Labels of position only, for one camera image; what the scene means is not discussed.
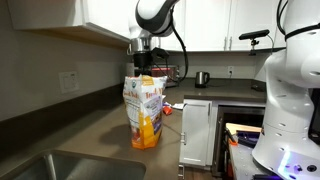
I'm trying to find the stainless steel sink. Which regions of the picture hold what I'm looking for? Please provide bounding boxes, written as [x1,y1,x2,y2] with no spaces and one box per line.
[0,149,147,180]

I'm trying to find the steel electric kettle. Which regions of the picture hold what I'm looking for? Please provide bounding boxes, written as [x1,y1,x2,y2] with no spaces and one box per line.
[194,70,211,89]

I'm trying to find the orange white snack packet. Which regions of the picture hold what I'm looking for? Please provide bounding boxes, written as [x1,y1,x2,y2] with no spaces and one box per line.
[122,74,168,151]

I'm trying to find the black camera on stand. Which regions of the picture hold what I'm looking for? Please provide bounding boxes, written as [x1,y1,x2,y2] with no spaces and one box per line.
[238,28,271,57]

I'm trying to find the white perforated robot table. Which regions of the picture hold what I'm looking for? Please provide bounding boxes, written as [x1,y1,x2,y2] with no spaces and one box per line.
[227,142,320,180]

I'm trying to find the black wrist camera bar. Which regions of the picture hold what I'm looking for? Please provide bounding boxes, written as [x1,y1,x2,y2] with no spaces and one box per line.
[151,46,171,65]

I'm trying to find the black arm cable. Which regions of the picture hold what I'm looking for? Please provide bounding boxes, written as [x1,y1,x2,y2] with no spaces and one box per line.
[152,8,190,84]

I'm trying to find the wooden board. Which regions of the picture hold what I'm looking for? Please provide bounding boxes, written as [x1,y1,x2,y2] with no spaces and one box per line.
[225,122,263,136]

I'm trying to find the red orange sachet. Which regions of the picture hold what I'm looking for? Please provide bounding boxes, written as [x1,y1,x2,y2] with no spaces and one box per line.
[162,102,174,116]

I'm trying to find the toaster oven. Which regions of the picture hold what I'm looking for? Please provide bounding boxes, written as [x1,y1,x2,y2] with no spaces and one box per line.
[151,64,181,89]

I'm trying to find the white wall outlet plate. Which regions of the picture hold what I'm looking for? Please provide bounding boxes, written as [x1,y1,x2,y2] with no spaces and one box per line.
[58,70,80,95]

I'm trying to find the white cabinet door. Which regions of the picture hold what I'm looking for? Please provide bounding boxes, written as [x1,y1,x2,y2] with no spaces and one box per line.
[179,98,214,167]

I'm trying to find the white purple sachet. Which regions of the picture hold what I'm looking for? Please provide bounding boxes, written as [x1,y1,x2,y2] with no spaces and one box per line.
[171,102,186,111]

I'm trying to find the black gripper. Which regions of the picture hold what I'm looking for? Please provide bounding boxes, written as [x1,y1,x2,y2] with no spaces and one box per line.
[132,52,155,78]

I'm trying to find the orange handled tool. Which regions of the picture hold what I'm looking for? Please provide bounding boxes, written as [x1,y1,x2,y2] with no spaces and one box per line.
[225,127,239,147]

